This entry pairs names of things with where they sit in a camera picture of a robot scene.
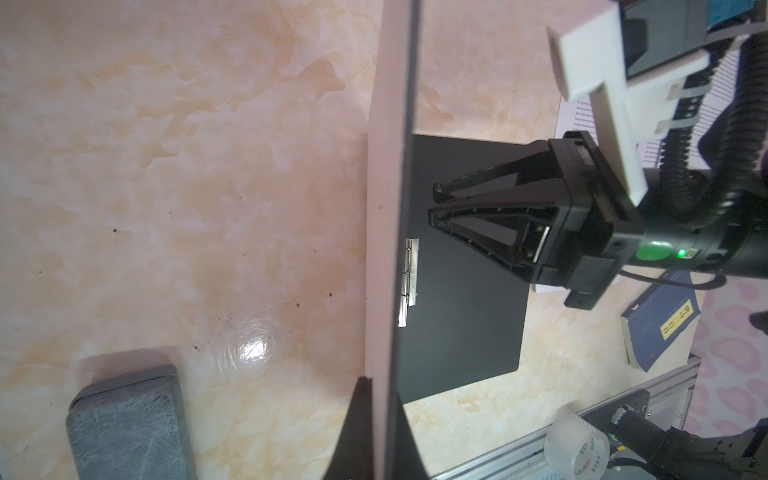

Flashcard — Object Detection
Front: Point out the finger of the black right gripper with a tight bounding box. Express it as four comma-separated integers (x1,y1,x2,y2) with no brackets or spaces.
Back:
432,151,555,203
428,205,561,282

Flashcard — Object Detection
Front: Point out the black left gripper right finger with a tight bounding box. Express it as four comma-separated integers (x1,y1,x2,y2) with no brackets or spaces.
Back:
395,395,430,480

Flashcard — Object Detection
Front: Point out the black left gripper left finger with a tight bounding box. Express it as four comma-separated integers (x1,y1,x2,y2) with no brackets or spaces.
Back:
323,377,374,480

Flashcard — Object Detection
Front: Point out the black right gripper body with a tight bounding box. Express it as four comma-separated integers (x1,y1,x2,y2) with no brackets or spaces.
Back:
534,131,645,310

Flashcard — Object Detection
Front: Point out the printed paper sheet green highlight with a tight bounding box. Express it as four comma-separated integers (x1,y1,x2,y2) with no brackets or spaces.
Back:
530,95,667,295

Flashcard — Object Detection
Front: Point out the white folder with black inside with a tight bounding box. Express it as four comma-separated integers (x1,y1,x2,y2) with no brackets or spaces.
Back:
364,1,528,479

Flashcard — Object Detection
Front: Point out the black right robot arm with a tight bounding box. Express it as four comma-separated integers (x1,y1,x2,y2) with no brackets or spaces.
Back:
428,131,767,310

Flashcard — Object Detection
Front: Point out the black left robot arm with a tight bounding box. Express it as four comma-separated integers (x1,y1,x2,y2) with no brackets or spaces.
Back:
324,377,767,479

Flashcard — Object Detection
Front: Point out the blue booklet with yellow label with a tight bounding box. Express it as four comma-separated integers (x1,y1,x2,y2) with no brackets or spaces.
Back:
621,270,701,372

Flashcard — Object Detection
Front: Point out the clear tape roll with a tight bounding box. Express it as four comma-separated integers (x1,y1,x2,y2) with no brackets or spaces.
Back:
544,407,610,480

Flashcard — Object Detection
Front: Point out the right printed paper sheet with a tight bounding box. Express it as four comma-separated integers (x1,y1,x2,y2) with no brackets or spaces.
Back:
688,50,740,170

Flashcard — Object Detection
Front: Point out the grey sponge block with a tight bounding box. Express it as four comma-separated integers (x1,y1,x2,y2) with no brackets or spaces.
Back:
66,364,197,479

